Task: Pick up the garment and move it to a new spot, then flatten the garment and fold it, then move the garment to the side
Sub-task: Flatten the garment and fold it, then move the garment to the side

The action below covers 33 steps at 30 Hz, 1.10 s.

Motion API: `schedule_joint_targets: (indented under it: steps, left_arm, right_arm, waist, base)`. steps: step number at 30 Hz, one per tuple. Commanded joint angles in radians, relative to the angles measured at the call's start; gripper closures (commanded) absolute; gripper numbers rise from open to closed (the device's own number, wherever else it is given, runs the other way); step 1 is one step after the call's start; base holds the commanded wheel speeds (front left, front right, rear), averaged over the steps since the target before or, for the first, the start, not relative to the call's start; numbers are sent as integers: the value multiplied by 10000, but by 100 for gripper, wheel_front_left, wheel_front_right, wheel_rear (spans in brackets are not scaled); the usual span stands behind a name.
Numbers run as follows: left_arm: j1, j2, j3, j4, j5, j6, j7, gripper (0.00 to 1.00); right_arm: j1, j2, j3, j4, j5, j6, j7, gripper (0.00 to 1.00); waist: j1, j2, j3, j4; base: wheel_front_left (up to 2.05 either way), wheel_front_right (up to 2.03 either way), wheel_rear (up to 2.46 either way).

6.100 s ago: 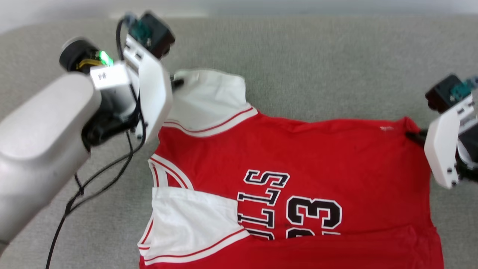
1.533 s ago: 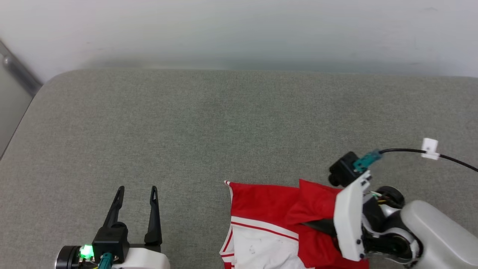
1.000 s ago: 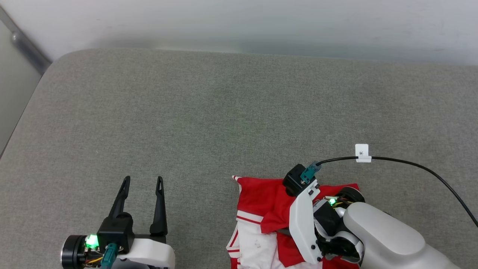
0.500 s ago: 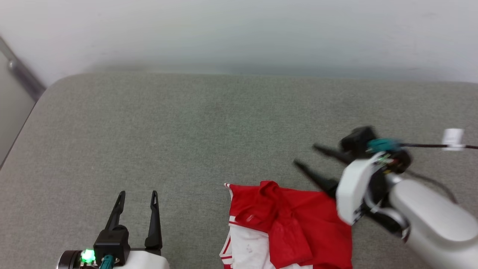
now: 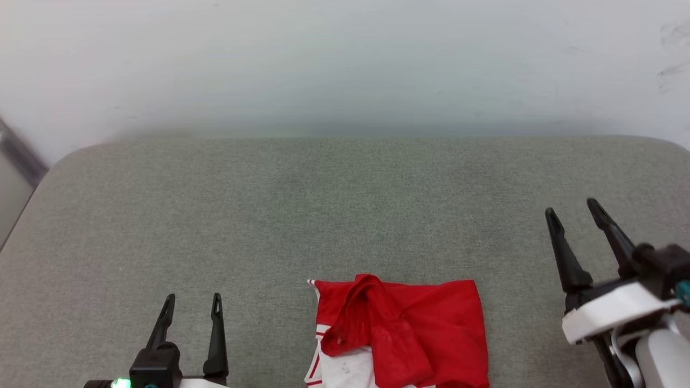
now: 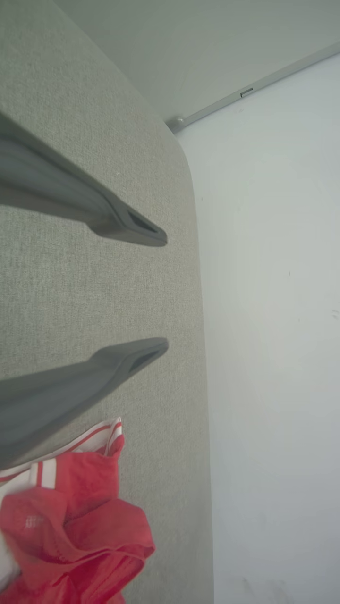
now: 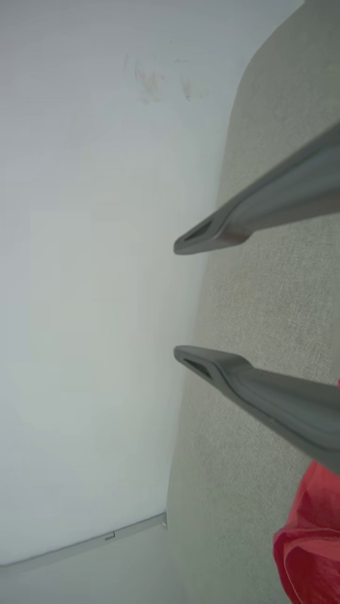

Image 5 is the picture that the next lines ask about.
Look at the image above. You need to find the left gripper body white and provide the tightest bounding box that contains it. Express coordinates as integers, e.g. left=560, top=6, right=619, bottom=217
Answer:
left=82, top=342, right=233, bottom=388

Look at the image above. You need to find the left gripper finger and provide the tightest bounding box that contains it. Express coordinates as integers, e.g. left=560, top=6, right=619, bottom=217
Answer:
left=203, top=293, right=230, bottom=378
left=146, top=294, right=176, bottom=350

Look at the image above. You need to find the red and white garment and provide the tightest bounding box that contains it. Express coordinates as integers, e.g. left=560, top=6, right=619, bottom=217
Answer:
left=303, top=273, right=491, bottom=388

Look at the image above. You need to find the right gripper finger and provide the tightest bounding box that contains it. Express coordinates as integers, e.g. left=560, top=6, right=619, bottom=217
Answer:
left=544, top=207, right=594, bottom=295
left=586, top=198, right=638, bottom=280

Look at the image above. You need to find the dark grey wall trim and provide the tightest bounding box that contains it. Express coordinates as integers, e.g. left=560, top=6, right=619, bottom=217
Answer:
left=0, top=116, right=50, bottom=189

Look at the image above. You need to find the grey fabric sofa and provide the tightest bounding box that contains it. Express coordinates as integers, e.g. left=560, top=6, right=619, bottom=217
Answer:
left=0, top=135, right=690, bottom=388

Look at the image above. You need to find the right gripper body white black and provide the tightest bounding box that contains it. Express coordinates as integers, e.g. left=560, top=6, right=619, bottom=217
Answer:
left=562, top=242, right=690, bottom=345

